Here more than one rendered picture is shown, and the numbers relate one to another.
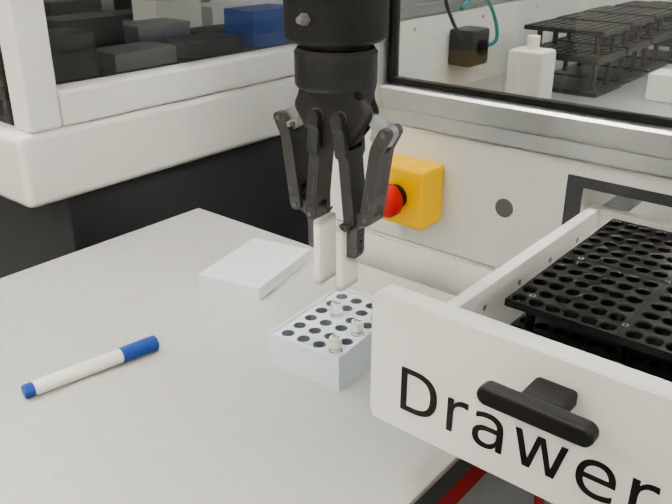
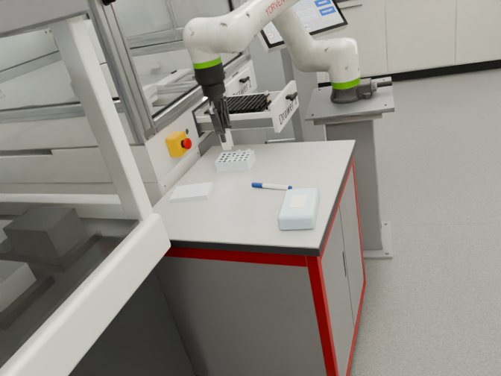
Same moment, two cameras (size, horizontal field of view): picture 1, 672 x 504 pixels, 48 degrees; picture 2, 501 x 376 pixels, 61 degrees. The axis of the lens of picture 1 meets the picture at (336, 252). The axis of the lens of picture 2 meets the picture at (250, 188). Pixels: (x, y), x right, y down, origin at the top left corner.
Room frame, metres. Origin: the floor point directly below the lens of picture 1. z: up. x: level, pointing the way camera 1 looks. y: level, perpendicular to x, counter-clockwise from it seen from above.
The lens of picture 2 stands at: (0.96, 1.35, 1.39)
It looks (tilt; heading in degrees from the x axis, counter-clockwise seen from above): 28 degrees down; 257
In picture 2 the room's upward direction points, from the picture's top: 13 degrees counter-clockwise
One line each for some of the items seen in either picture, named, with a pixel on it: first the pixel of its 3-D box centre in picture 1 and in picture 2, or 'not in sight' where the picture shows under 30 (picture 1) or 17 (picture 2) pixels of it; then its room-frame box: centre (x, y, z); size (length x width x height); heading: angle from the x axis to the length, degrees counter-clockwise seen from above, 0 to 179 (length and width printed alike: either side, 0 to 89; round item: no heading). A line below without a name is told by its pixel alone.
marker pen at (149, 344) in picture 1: (93, 365); (271, 186); (0.63, 0.24, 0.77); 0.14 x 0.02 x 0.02; 131
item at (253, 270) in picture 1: (256, 266); (191, 192); (0.86, 0.10, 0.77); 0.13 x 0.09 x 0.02; 153
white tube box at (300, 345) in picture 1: (338, 334); (235, 160); (0.67, 0.00, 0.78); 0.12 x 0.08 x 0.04; 146
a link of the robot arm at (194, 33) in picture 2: not in sight; (203, 41); (0.68, 0.01, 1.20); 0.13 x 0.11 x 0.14; 124
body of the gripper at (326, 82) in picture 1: (335, 95); (215, 95); (0.69, 0.00, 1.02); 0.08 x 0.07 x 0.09; 56
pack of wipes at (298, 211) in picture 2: not in sight; (299, 207); (0.62, 0.43, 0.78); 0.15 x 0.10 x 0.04; 57
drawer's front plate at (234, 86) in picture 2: not in sight; (239, 86); (0.44, -0.59, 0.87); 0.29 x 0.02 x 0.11; 50
